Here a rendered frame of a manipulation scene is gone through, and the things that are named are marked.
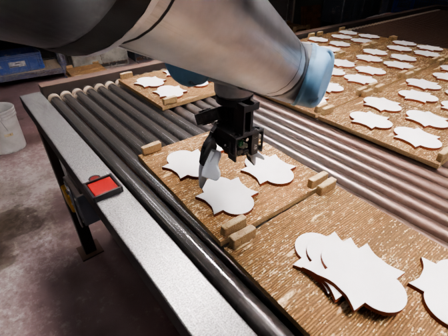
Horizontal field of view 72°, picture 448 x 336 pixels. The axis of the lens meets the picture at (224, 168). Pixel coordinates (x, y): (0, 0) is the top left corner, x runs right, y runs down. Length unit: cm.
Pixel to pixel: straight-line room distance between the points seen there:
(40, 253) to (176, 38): 201
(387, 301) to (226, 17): 50
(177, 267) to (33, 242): 165
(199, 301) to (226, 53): 47
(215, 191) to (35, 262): 150
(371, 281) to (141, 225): 47
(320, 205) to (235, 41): 59
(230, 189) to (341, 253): 29
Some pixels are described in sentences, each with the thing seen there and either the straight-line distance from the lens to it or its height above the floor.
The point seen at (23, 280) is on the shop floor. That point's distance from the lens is 204.
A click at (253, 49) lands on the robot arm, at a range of 23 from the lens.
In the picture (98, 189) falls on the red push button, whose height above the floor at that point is 93.
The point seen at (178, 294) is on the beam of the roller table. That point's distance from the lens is 60.
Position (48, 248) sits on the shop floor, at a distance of 214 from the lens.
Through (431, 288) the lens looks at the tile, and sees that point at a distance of 67.
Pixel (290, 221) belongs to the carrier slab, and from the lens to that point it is 70.
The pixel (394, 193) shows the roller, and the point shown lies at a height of 92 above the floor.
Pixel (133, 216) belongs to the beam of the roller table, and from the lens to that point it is 76.
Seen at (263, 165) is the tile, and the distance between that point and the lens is 84.
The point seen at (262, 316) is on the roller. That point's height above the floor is 92.
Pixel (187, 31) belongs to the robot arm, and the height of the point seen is 138.
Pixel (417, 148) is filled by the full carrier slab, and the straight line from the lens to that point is 110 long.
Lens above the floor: 142
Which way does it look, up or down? 35 degrees down
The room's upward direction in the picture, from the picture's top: straight up
